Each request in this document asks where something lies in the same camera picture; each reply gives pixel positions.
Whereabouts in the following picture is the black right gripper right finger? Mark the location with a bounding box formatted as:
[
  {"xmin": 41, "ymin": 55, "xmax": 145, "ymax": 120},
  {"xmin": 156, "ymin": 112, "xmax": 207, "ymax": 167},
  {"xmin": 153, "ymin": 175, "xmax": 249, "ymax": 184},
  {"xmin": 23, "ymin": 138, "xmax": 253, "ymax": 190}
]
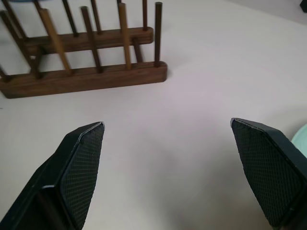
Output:
[{"xmin": 230, "ymin": 117, "xmax": 307, "ymax": 230}]

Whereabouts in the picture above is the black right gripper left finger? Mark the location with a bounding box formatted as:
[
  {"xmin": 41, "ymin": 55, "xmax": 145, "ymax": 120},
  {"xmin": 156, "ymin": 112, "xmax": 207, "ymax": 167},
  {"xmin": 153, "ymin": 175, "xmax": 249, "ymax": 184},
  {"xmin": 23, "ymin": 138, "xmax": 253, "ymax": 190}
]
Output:
[{"xmin": 0, "ymin": 121, "xmax": 106, "ymax": 230}]

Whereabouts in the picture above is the wooden dish rack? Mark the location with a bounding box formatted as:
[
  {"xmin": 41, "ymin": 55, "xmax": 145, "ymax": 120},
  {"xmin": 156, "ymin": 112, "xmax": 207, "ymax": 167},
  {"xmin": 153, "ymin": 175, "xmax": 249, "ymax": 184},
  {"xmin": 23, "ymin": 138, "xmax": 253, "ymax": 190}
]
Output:
[{"xmin": 0, "ymin": 0, "xmax": 168, "ymax": 99}]

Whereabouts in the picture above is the green plate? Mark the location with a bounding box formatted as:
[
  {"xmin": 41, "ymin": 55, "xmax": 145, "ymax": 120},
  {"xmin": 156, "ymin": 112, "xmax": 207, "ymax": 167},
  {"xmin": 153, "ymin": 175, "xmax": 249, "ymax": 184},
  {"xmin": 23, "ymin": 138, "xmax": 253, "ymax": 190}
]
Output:
[{"xmin": 291, "ymin": 123, "xmax": 307, "ymax": 156}]

